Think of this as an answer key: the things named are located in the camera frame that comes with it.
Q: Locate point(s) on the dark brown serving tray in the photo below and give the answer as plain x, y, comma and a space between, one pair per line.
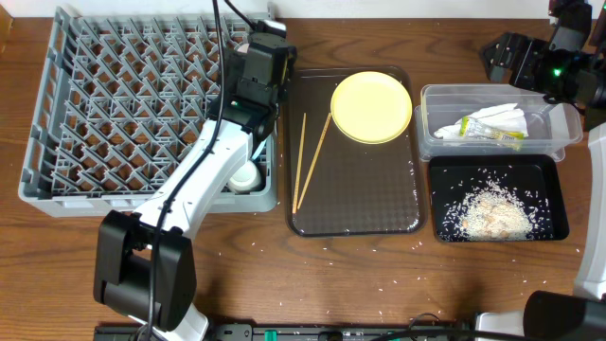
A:
356, 188

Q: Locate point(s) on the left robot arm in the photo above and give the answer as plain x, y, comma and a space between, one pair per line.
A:
144, 264

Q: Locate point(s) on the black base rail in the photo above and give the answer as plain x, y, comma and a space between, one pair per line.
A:
242, 332

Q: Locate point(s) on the black waste tray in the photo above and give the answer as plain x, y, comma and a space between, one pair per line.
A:
450, 176

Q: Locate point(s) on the white pink bowl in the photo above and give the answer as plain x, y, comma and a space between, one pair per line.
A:
243, 48

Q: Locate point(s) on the white paper cup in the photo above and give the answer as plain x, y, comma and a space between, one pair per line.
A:
246, 179

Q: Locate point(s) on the yellow plate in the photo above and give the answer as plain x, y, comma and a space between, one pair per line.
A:
371, 107

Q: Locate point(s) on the wooden chopstick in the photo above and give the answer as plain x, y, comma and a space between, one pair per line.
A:
299, 163
314, 160

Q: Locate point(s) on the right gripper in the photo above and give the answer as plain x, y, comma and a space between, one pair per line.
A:
533, 52

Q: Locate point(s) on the rice and food scraps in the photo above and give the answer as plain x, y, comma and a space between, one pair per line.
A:
493, 212

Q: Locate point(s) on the light blue bowl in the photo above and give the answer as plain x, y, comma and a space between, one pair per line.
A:
259, 150

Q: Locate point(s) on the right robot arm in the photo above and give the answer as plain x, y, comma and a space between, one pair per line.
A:
568, 68

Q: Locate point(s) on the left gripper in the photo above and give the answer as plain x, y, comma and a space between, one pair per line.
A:
264, 43

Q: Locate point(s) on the clear plastic bin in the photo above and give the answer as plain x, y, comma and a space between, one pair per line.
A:
551, 127

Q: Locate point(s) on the grey dishwasher rack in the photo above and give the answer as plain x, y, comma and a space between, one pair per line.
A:
122, 100

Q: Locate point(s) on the wrapper and napkin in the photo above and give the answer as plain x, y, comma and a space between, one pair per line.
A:
500, 123

